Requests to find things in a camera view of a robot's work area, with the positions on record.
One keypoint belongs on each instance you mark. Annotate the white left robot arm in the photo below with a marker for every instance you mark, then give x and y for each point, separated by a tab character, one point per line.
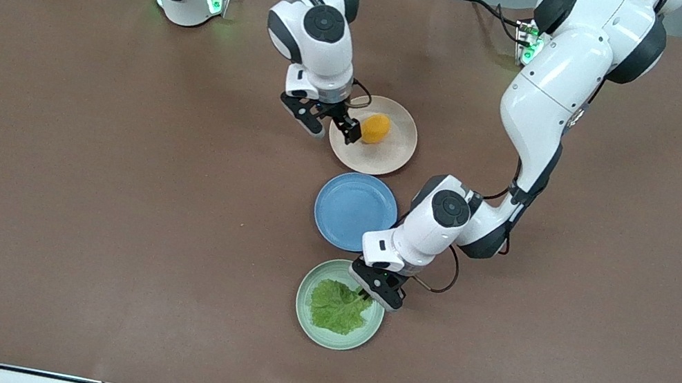
554	96

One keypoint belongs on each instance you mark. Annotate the pale green round plate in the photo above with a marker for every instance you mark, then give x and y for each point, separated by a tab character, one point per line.
329	339

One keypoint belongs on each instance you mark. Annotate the green lettuce leaf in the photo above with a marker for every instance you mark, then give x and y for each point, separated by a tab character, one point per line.
334	310

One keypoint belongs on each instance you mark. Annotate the yellow lemon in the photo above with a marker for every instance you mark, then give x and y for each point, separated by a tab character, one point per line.
375	129

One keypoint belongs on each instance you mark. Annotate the blue round plate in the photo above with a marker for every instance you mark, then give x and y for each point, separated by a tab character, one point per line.
348	210

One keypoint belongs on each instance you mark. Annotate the brown table cover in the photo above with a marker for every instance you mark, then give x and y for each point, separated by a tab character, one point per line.
71	172

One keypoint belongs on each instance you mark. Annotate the beige round plate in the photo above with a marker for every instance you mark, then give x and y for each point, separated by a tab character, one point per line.
382	157

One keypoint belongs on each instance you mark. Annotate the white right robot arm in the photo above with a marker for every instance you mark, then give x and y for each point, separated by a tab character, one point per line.
314	25

